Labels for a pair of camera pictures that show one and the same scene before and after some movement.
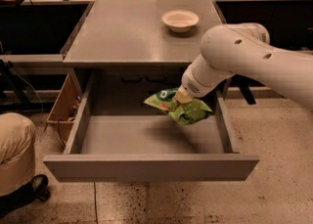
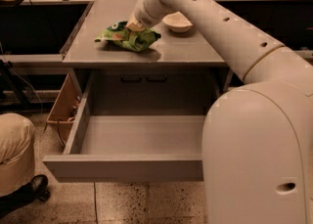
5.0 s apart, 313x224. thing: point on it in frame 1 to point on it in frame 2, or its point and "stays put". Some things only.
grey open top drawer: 151,148 stays put
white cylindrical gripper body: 192,84 to 142,15
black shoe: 36,189 stays put
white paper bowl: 180,21 stays put
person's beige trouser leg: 18,152 stays put
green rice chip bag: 185,113 to 129,39
